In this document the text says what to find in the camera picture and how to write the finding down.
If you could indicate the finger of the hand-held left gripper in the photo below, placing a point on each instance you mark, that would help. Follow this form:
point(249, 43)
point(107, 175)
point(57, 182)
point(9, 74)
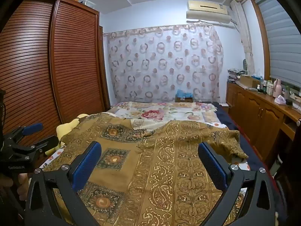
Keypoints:
point(33, 128)
point(47, 142)

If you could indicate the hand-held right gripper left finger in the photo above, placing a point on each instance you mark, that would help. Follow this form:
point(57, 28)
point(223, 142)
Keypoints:
point(86, 168)

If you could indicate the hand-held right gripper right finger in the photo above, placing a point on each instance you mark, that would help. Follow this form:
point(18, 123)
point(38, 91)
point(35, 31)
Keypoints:
point(214, 169)

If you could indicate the brown patterned garment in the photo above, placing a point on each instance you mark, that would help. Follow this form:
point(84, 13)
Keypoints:
point(150, 169)

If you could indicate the person's left hand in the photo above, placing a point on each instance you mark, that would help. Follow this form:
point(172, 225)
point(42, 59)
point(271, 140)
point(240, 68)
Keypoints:
point(21, 181)

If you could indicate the orange print bed sheet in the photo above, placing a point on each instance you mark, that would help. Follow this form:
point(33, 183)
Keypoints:
point(50, 156)

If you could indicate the yellow plush toy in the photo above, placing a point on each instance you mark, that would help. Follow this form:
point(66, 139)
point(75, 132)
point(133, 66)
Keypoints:
point(68, 128)

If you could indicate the dark blue blanket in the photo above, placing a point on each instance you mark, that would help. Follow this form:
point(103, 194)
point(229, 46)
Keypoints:
point(235, 127)

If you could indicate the wooden slatted wardrobe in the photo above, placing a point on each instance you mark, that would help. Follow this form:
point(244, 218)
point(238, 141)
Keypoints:
point(47, 63)

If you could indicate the wooden sideboard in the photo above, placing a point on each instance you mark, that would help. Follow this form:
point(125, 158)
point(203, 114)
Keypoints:
point(256, 113)

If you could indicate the floral quilt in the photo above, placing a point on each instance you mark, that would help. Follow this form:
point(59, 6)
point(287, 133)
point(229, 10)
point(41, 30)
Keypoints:
point(164, 113)

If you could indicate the box with blue cloth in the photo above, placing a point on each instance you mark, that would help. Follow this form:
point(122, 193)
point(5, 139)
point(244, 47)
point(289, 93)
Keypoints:
point(184, 95)

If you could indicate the cardboard box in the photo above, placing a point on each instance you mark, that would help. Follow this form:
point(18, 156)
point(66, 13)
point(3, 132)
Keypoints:
point(247, 81)

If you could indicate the cluster of toiletry bottles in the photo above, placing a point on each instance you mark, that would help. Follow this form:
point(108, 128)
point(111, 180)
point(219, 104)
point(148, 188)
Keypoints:
point(265, 87)

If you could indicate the stack of folded fabrics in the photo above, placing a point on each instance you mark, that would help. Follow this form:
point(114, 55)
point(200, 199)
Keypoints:
point(235, 74)

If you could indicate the pink bottle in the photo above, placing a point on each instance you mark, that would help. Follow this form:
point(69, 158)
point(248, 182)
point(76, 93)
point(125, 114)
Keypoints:
point(276, 87)

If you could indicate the small dark fan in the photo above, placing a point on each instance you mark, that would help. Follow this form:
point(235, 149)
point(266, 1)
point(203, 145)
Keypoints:
point(244, 64)

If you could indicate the clear plastic storage box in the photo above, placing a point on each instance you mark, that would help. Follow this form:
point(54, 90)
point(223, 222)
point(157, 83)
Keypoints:
point(90, 3)

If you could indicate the beige side drape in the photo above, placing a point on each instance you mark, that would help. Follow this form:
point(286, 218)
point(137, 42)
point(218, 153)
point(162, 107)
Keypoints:
point(244, 35)

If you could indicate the grey window blind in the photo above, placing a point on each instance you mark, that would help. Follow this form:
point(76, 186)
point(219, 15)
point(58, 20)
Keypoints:
point(282, 40)

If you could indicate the wall air conditioner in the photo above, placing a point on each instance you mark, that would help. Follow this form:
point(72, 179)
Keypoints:
point(207, 11)

